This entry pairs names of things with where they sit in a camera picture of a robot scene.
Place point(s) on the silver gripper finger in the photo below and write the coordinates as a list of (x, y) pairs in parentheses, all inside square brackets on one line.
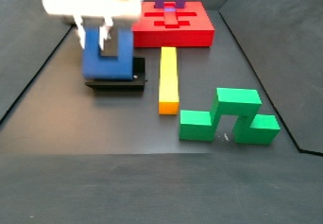
[(104, 31), (80, 29)]

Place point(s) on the blue U-shaped block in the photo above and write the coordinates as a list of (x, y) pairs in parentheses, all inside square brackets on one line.
[(99, 67)]

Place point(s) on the red fixture base block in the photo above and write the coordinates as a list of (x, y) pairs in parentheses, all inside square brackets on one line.
[(174, 27)]

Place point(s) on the yellow long bar block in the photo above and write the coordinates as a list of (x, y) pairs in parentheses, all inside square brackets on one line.
[(168, 87)]

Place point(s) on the green stepped block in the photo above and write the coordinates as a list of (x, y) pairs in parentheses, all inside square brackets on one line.
[(254, 129)]

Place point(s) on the black angled fixture bracket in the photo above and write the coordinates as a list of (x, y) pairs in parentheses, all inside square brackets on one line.
[(121, 85)]

